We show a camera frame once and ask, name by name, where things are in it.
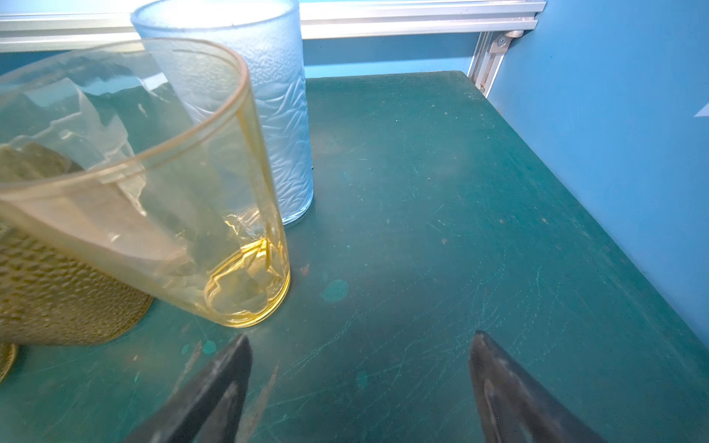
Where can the tall yellow transparent glass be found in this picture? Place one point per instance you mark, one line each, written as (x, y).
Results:
(146, 160)

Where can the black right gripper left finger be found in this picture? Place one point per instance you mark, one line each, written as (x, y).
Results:
(209, 407)

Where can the right aluminium frame post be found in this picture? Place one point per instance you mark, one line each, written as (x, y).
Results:
(491, 48)

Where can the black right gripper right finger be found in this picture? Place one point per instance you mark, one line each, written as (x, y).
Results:
(513, 406)

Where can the tall frosted blue glass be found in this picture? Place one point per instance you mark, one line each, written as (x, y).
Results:
(267, 34)

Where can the horizontal aluminium frame rail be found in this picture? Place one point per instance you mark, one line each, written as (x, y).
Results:
(319, 21)

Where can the dimpled amber glass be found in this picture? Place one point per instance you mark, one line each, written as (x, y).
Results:
(8, 356)
(50, 298)

